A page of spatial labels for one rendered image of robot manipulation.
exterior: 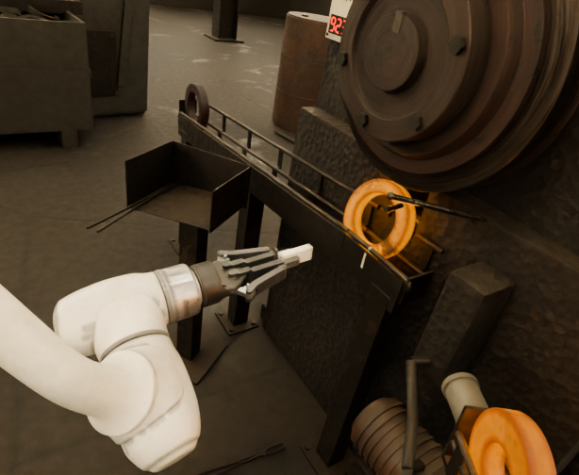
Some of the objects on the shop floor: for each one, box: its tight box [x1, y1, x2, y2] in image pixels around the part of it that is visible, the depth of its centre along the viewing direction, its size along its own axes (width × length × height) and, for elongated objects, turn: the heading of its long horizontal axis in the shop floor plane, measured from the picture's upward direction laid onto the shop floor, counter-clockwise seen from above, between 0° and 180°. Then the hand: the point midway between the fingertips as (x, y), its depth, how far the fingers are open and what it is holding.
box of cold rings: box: [0, 0, 94, 148], centre depth 263 cm, size 103×83×79 cm
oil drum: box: [272, 11, 329, 133], centre depth 372 cm, size 59×59×89 cm
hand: (295, 255), depth 83 cm, fingers closed
